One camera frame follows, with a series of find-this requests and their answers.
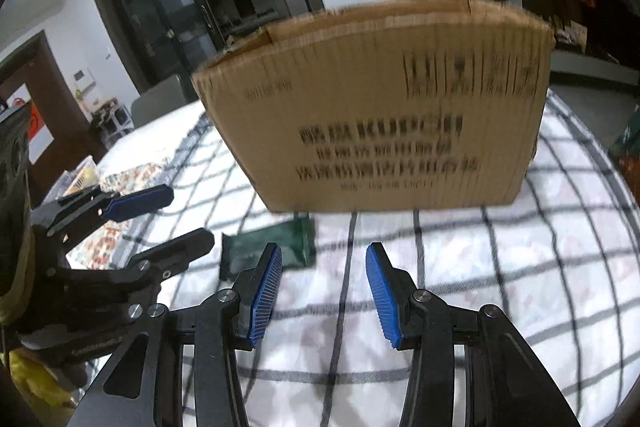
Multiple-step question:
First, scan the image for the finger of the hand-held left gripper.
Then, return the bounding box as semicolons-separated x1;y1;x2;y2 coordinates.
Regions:
50;228;216;308
31;184;175;253

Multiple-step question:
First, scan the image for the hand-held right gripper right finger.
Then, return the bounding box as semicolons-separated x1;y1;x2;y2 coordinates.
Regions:
365;243;581;427

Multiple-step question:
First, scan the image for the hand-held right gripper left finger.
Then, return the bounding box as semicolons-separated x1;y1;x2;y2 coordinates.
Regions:
65;243;284;427

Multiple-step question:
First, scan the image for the dark green snack packet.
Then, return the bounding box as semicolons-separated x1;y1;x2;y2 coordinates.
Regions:
220;214;317;285

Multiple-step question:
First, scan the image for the brown cardboard box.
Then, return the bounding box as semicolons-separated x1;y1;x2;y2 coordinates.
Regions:
190;0;557;214

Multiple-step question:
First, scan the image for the floral printed cloth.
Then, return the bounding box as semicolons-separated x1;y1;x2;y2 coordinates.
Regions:
65;162;173;268

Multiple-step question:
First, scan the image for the clear plastic container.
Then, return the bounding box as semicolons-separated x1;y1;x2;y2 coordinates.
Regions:
50;157;101;200

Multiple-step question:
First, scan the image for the white storage rack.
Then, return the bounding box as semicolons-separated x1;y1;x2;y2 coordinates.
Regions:
90;99;133;148

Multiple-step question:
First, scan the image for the black white checked tablecloth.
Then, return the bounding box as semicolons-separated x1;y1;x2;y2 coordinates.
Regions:
60;92;640;427

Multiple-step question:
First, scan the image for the grey chair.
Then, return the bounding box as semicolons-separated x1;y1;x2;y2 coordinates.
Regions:
131;74;201;128

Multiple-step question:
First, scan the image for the red white door poster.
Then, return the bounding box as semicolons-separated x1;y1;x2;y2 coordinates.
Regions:
10;97;55;165

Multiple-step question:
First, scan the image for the brown door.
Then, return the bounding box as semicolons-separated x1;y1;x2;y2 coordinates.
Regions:
0;32;108;168

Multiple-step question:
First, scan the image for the green cloth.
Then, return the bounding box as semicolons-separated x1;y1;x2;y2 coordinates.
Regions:
607;107;640;202

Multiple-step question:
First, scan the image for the low white cabinet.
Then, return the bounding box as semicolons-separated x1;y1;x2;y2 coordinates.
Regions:
547;49;640;88

